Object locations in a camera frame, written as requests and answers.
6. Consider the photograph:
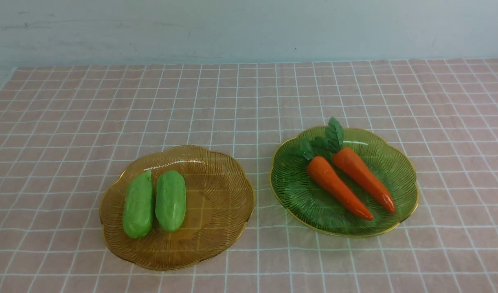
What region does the orange toy carrot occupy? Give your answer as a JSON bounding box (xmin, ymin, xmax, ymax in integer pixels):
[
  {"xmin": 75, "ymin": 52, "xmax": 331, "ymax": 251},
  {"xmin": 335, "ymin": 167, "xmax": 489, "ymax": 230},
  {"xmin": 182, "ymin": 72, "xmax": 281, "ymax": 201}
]
[
  {"xmin": 298, "ymin": 138, "xmax": 374, "ymax": 221},
  {"xmin": 314, "ymin": 117, "xmax": 396, "ymax": 214}
]

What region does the green toy cucumber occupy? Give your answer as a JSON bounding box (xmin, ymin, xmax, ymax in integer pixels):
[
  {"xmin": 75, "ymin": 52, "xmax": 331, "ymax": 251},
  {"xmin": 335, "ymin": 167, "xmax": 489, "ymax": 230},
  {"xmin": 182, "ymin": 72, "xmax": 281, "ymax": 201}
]
[
  {"xmin": 123, "ymin": 169, "xmax": 154, "ymax": 238},
  {"xmin": 155, "ymin": 170, "xmax": 186, "ymax": 232}
]

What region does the amber ribbed plastic plate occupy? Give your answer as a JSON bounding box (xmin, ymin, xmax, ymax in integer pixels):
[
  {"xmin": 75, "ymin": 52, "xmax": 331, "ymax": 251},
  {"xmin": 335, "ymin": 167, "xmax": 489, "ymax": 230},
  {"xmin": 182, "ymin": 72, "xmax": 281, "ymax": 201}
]
[{"xmin": 99, "ymin": 145, "xmax": 256, "ymax": 271}]

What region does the green ribbed plastic plate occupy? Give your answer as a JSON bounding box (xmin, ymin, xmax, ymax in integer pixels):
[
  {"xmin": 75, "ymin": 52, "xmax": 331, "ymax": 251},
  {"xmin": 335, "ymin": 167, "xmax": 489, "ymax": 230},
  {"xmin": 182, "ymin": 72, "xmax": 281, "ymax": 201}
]
[{"xmin": 270, "ymin": 126, "xmax": 420, "ymax": 238}]

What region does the pink checkered tablecloth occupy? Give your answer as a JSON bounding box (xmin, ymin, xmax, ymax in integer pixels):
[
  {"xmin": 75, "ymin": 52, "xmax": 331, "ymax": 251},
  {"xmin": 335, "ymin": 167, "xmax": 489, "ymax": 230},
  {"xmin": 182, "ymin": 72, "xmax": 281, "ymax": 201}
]
[{"xmin": 0, "ymin": 59, "xmax": 498, "ymax": 293}]

